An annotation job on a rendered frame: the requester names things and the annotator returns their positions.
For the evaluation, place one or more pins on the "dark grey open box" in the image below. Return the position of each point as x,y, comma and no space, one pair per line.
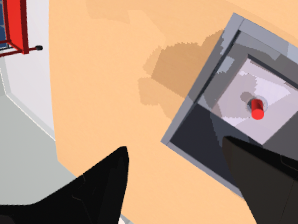
196,133

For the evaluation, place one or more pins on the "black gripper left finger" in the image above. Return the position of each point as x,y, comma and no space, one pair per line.
96,197

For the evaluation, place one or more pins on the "red peg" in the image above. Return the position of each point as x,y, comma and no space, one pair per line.
257,109

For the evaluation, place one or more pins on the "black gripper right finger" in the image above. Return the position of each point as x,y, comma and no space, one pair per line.
268,182

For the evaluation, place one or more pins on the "white square plate with hole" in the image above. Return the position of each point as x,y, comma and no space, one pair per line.
255,80

